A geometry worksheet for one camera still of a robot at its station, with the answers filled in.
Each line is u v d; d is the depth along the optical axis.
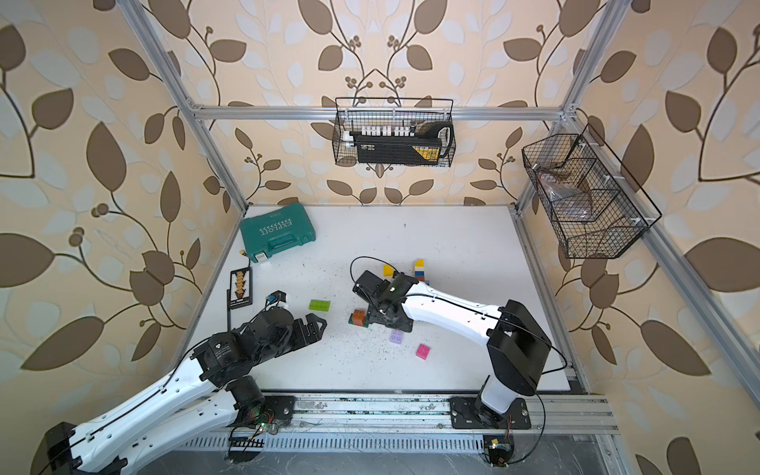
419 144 0.83
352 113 0.91
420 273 0.99
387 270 0.74
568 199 0.69
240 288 0.96
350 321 0.89
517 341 0.44
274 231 1.08
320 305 0.93
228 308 0.93
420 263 1.01
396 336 0.86
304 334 0.66
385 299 0.59
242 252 1.06
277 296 0.69
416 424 0.74
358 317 0.87
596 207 0.73
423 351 0.84
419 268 0.99
